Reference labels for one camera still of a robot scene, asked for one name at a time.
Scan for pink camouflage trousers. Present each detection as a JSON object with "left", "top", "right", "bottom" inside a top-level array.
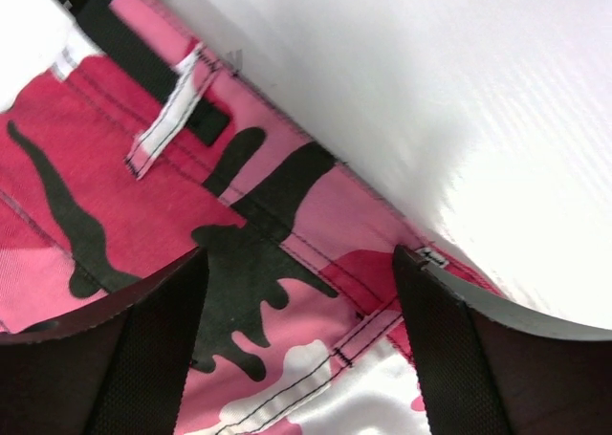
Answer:
[{"left": 1, "top": 0, "right": 489, "bottom": 434}]

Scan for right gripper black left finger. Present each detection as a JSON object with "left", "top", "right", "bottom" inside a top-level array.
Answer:
[{"left": 1, "top": 249, "right": 206, "bottom": 434}]

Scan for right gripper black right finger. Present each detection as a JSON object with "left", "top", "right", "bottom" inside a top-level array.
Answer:
[{"left": 392, "top": 246, "right": 611, "bottom": 434}]

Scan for black webbing belt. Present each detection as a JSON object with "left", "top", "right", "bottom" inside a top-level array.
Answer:
[{"left": 55, "top": 0, "right": 235, "bottom": 154}]

